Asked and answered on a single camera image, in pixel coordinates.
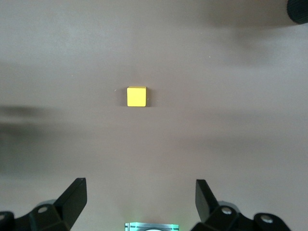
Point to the black foam cylinder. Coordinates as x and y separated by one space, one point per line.
298 10

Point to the yellow cube block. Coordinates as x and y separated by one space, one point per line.
136 96

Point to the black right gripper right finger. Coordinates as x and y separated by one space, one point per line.
216 219

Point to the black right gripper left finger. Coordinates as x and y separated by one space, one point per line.
57 216

